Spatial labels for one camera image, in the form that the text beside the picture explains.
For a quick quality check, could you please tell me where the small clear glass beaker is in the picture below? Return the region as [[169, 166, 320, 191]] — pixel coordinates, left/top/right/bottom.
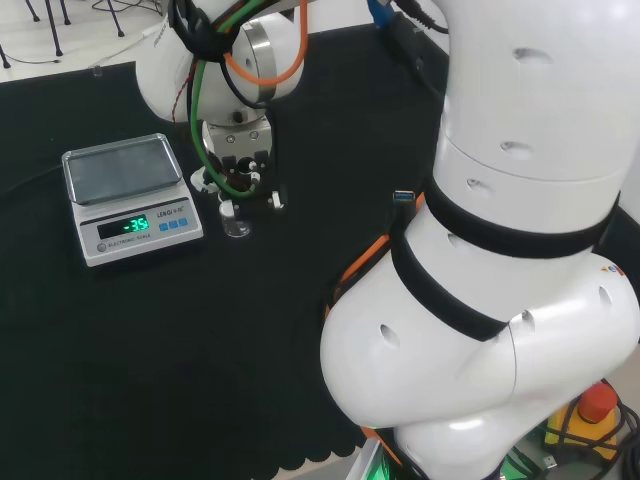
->
[[218, 199, 252, 240]]

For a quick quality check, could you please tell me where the black tripod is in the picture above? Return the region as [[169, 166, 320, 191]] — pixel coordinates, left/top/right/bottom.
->
[[0, 0, 41, 70], [44, 0, 126, 57]]

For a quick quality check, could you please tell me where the white power cable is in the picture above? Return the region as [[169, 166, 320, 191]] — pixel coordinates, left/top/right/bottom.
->
[[92, 30, 151, 68]]

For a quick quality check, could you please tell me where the white electronic balance steel pan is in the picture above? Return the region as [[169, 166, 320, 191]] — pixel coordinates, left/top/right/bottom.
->
[[61, 132, 205, 268]]

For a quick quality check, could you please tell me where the black bench cloth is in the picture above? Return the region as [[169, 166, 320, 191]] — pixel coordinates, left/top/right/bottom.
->
[[0, 20, 451, 479]]

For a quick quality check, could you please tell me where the thin black floor cable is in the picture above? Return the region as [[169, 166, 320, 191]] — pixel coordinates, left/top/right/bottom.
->
[[6, 52, 63, 65]]

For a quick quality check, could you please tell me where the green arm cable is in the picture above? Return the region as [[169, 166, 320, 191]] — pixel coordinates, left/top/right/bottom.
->
[[187, 0, 261, 197]]

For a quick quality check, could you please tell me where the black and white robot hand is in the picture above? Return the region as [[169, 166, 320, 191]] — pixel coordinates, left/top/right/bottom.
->
[[191, 118, 289, 217]]

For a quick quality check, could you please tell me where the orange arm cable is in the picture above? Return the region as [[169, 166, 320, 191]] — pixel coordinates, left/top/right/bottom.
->
[[223, 0, 309, 86]]

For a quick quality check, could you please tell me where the yellow stop button red cap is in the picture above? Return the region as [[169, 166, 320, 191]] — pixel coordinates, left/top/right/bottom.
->
[[542, 381, 627, 462]]

